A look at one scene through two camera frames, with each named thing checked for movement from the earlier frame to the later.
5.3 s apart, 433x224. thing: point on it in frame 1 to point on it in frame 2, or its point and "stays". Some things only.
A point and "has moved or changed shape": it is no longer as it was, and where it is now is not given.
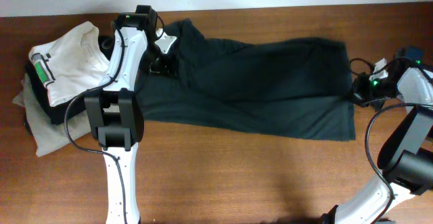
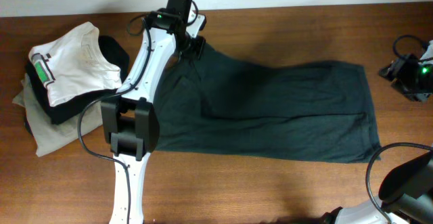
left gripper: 162,68 to 197,48
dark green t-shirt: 297,88 has moved or changed shape
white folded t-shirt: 70,63 stays
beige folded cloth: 47,137 stays
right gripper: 362,86 to 399,76
